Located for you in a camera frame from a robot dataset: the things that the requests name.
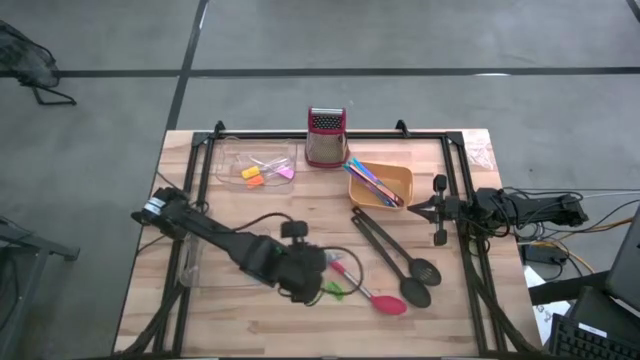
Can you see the black solid serving spoon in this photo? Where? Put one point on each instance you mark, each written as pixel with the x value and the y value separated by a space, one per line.
pixel 415 295

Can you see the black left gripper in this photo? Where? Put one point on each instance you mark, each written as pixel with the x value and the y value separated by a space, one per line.
pixel 302 272

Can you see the pink small clip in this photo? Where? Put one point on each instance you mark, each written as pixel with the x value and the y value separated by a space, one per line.
pixel 286 173

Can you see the green small clip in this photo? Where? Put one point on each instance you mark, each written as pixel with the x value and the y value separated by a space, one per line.
pixel 336 290

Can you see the iridescent rainbow cutlery piece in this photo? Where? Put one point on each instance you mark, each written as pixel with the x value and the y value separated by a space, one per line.
pixel 390 192
pixel 357 176
pixel 365 170

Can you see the yellow plastic bin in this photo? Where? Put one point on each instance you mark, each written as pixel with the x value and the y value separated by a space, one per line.
pixel 400 182

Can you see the black mesh chair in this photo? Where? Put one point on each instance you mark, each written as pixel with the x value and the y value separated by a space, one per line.
pixel 25 60

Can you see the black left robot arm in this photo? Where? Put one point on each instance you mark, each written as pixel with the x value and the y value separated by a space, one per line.
pixel 215 237

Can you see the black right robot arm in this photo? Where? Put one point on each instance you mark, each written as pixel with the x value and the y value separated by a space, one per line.
pixel 535 212

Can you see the bundle of coloured utensils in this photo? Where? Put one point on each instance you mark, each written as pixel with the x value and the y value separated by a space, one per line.
pixel 367 186

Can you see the dark laptop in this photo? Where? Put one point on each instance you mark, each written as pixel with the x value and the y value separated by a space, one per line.
pixel 627 270

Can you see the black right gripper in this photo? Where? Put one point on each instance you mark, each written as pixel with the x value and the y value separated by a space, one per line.
pixel 450 210

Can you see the black slotted serving spoon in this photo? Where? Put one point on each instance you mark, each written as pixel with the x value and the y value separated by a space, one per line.
pixel 426 272

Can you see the white paper sheet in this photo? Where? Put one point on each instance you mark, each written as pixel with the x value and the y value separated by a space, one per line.
pixel 550 315

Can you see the grey metal stand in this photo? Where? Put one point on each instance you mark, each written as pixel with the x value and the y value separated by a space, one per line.
pixel 30 240

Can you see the black aluminium table frame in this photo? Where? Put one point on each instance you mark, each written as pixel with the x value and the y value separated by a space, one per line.
pixel 400 135

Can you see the black keyboard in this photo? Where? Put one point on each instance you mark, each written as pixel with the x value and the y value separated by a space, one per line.
pixel 585 345

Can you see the red steel box grater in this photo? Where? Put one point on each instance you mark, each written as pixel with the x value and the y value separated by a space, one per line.
pixel 327 130

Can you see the orange small clip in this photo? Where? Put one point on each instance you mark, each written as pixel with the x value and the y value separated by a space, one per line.
pixel 256 181

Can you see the black power adapter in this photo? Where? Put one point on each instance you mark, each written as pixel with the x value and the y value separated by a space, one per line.
pixel 545 254

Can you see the clear plastic container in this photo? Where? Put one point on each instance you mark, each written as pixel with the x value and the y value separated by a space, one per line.
pixel 230 165
pixel 192 260

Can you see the clear plastic bag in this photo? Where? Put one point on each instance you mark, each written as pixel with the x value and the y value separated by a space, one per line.
pixel 479 150

